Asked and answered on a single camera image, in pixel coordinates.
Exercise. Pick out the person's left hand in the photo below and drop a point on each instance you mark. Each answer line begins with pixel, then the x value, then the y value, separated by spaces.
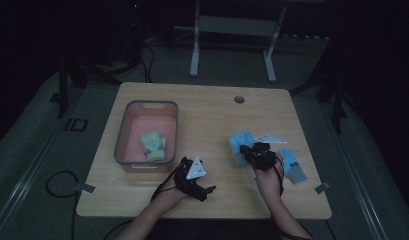
pixel 172 193

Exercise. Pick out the green glove with buttons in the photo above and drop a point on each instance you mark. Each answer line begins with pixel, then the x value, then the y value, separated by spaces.
pixel 152 142

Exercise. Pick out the person's dark clothing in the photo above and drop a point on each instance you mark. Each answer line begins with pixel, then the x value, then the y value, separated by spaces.
pixel 218 231

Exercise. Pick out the small grey tag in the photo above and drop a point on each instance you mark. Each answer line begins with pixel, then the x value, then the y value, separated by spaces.
pixel 322 187
pixel 86 188

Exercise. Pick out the white metal stand frame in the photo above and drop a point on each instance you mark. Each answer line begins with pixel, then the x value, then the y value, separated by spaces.
pixel 237 25

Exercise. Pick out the person's right hand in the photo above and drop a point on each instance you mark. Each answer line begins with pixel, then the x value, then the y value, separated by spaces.
pixel 268 185

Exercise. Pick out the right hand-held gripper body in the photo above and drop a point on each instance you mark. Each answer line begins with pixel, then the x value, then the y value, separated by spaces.
pixel 263 156

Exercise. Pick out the pink plastic bin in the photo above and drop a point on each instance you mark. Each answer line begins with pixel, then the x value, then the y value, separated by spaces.
pixel 135 133

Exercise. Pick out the black floor bracket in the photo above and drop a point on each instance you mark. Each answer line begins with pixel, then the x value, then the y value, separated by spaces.
pixel 76 124

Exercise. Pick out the round table grommet hole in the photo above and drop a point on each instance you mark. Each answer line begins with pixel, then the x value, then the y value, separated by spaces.
pixel 239 99

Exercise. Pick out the plain blue glove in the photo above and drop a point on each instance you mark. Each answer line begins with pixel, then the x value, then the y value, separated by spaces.
pixel 240 140

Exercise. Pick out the black tripod stand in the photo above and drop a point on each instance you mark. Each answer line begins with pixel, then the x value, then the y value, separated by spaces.
pixel 337 100
pixel 78 71

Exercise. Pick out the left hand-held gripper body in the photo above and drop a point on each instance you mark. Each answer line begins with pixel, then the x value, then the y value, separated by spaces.
pixel 196 171

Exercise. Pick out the blue glove with buttons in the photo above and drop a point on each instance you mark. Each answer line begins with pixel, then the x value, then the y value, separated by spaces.
pixel 292 165

